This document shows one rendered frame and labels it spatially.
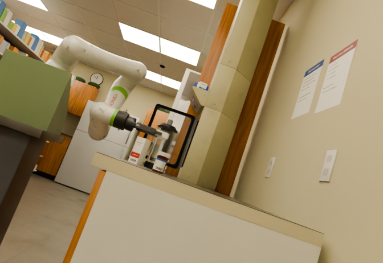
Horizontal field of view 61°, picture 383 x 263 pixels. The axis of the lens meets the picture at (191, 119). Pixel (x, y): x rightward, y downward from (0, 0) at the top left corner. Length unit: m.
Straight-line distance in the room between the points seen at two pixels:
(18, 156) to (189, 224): 1.00
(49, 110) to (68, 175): 5.47
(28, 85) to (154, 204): 1.02
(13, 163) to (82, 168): 5.37
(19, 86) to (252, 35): 1.42
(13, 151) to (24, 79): 0.35
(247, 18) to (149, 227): 1.65
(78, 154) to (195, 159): 5.25
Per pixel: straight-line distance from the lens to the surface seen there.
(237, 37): 2.22
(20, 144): 1.72
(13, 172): 1.73
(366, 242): 0.97
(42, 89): 1.73
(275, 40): 2.70
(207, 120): 2.03
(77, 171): 7.09
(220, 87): 2.09
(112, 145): 6.97
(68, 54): 1.83
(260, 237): 1.01
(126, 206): 0.96
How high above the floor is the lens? 0.95
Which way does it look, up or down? 10 degrees up
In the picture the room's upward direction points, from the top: 20 degrees clockwise
